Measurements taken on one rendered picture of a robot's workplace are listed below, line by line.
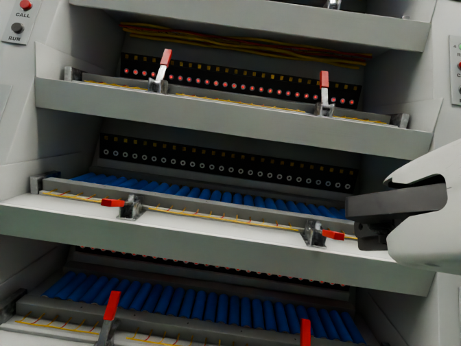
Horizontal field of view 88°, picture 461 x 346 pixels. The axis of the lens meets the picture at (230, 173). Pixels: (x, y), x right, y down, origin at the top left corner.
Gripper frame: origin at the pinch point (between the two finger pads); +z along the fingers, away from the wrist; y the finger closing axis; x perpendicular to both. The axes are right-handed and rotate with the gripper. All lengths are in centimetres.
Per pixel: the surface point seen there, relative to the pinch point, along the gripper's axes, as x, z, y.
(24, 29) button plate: 25, 11, -49
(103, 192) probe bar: 3.2, 19.0, -32.8
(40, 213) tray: -1.6, 15.3, -38.2
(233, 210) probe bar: 3.3, 19.0, -12.2
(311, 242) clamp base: -0.2, 15.5, -1.2
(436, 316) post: -7.1, 16.3, 15.7
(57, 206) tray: -0.3, 16.6, -37.3
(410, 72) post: 31.6, 15.2, 15.6
